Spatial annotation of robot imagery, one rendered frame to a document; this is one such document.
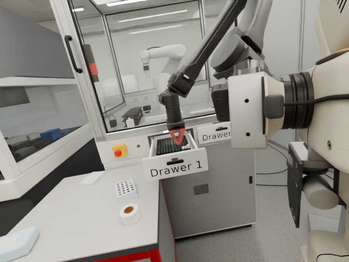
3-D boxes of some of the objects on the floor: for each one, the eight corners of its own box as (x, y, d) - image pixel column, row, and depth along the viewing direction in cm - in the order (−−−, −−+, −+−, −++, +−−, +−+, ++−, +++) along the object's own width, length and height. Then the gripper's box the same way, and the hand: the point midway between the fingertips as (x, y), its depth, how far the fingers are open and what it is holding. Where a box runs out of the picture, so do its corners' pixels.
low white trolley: (189, 369, 75) (157, 241, 53) (51, 399, 74) (-41, 280, 52) (177, 247, 131) (159, 160, 109) (98, 262, 129) (64, 178, 107)
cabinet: (259, 229, 134) (257, 135, 111) (131, 254, 131) (102, 164, 108) (219, 169, 225) (214, 111, 202) (144, 183, 223) (129, 126, 200)
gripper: (163, 106, 70) (169, 140, 75) (164, 110, 60) (171, 149, 65) (179, 103, 70) (184, 138, 75) (183, 107, 61) (188, 146, 66)
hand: (178, 141), depth 70 cm, fingers open, 3 cm apart
